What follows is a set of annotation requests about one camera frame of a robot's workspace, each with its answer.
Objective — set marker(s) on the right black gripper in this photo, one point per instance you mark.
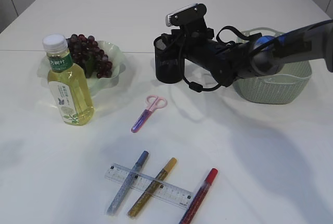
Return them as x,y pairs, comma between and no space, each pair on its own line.
226,62

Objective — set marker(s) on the pink capped scissors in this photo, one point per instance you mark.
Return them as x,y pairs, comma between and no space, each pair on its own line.
153,102

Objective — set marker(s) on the dark red grape bunch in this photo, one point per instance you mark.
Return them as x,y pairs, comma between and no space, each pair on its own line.
85,52

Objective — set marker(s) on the clear plastic ruler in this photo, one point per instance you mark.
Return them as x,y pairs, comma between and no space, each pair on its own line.
166,192

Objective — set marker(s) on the green tea bottle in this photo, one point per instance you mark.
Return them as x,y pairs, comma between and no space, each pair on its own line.
67,82

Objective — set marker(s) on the blue glitter pen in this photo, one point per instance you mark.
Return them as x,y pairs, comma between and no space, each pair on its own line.
119,197

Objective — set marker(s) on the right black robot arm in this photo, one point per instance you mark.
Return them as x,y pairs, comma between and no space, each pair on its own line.
259,56

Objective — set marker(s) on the black mesh pen holder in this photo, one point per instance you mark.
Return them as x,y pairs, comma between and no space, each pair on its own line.
167,64

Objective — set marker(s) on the green woven plastic basket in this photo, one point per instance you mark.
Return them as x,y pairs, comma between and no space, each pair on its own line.
281,88

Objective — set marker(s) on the gold glitter pen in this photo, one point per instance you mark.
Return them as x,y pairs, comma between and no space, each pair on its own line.
147,194

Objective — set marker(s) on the green wavy plastic plate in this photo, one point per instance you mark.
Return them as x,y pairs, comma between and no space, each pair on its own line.
116,56

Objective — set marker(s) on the red glitter pen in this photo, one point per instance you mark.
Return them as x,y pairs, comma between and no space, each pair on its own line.
199,197

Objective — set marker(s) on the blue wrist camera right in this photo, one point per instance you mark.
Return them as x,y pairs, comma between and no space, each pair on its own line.
190,19

